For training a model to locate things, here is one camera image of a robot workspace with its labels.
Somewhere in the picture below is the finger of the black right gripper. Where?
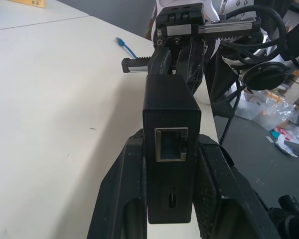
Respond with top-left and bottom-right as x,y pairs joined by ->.
147,47 -> 176,76
175,39 -> 207,96

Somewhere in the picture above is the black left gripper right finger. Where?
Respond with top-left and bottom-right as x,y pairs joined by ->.
192,133 -> 283,239

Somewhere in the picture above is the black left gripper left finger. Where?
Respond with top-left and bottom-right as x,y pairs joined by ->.
86,128 -> 149,239

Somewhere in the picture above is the blue Ethernet cable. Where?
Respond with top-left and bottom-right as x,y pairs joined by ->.
115,36 -> 139,60

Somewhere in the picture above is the small black box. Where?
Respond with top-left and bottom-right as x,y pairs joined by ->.
142,74 -> 202,225

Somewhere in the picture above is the yellow box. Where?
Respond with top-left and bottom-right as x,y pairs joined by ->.
6,0 -> 47,9

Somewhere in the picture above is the clear plastic container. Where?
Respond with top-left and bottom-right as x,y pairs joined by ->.
235,98 -> 265,122

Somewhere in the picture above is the black round robot joint cover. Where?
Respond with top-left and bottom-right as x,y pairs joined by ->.
245,62 -> 291,91

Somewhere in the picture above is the black rounded object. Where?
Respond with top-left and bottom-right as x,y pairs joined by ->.
266,194 -> 299,239

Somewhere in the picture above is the white red blue printed bag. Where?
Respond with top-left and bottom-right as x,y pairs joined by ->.
271,126 -> 299,158

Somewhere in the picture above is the clear crumpled plastic bag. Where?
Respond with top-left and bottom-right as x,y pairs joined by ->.
253,89 -> 299,131

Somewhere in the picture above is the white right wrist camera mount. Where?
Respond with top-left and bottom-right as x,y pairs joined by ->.
148,0 -> 221,42

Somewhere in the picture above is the thin black hanging cable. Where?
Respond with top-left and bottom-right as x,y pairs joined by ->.
219,83 -> 248,145

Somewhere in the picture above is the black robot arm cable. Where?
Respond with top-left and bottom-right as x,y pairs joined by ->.
220,4 -> 288,66

